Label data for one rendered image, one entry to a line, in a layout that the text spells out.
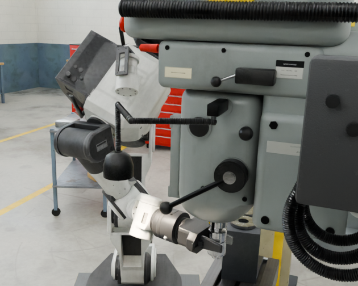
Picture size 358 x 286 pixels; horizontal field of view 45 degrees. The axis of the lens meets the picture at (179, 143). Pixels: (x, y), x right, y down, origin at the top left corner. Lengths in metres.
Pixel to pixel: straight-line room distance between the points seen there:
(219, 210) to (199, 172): 0.10
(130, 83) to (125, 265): 0.98
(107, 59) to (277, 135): 0.68
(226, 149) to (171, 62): 0.22
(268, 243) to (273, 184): 2.15
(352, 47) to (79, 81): 0.82
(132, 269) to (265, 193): 1.15
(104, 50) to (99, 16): 10.14
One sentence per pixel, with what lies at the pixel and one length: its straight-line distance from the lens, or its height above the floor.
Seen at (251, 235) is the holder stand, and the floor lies 1.10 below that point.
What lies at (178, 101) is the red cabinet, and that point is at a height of 0.75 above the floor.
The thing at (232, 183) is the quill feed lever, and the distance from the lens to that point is 0.91.
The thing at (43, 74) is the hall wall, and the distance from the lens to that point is 12.59.
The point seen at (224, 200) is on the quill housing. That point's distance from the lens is 0.97.
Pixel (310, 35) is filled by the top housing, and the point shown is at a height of 1.75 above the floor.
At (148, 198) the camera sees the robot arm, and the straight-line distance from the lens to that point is 1.21.
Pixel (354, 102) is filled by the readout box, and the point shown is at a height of 1.67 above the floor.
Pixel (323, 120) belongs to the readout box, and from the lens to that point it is 0.61.
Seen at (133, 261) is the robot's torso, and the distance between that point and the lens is 1.97.
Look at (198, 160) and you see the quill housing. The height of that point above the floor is 1.47.
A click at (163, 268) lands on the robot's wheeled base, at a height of 0.57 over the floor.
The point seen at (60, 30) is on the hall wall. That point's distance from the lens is 12.17.
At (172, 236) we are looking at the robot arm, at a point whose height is 1.23.
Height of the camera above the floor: 1.76
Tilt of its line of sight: 15 degrees down
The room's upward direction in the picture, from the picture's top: 2 degrees clockwise
